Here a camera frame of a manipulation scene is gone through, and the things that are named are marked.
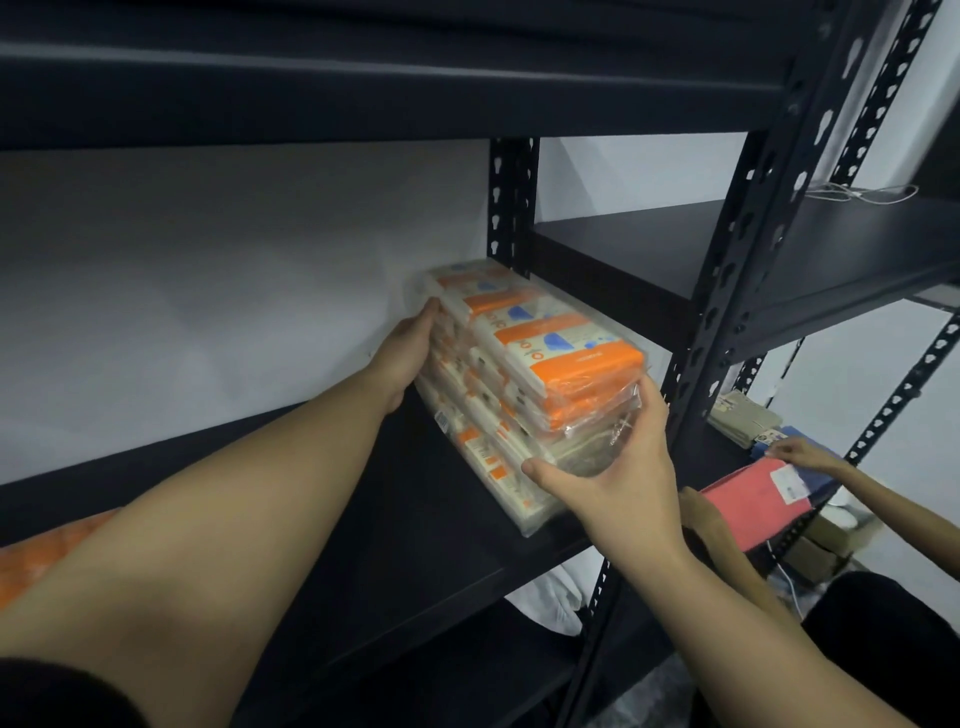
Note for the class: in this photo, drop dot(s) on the another person's forearm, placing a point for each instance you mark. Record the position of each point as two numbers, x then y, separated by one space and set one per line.
750 581
900 517

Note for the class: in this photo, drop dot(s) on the blue folded packet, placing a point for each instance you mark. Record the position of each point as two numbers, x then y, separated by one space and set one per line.
793 435

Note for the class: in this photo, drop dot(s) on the white cups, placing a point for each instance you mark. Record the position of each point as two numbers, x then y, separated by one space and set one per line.
840 517

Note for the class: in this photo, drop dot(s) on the stack of beige folded packets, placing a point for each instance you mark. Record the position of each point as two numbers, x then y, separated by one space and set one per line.
742 424

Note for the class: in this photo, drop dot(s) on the person's right forearm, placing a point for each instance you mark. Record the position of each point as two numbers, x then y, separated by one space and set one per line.
750 660

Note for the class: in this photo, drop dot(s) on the person's black sleeve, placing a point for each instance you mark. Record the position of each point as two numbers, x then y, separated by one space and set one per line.
60 701

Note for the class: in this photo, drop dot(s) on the person's left hand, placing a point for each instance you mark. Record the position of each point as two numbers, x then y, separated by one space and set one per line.
405 356

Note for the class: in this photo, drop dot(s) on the small cardboard box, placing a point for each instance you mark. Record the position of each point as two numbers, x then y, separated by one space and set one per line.
817 559

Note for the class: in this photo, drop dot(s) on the person's left forearm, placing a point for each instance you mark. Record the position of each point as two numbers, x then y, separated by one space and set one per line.
187 555

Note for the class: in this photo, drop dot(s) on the person's right hand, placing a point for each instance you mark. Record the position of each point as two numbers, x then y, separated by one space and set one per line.
637 510

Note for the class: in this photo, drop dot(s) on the white cloth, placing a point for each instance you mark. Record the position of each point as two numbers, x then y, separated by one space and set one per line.
547 604

